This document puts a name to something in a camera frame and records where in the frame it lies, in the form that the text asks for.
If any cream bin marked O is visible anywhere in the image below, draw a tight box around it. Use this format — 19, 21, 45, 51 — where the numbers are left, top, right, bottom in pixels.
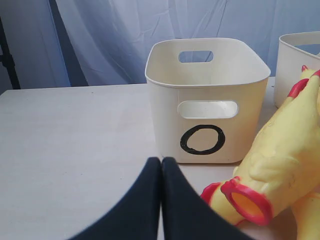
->
145, 37, 271, 164

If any white backdrop curtain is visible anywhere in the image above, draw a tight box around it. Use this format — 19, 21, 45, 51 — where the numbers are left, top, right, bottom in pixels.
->
0, 0, 320, 89

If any black stand pole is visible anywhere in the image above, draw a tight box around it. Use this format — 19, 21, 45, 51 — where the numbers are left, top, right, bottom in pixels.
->
0, 19, 21, 90

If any cream bin marked X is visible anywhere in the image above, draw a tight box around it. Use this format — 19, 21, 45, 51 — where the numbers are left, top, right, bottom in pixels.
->
274, 31, 320, 108

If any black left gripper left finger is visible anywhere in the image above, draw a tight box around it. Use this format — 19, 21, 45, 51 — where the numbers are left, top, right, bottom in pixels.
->
71, 157, 161, 240

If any headless yellow rubber chicken body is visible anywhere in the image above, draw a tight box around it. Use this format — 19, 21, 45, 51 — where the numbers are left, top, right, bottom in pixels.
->
201, 65, 320, 226

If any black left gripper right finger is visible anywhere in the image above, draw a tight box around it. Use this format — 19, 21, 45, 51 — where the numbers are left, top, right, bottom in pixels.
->
161, 157, 251, 240

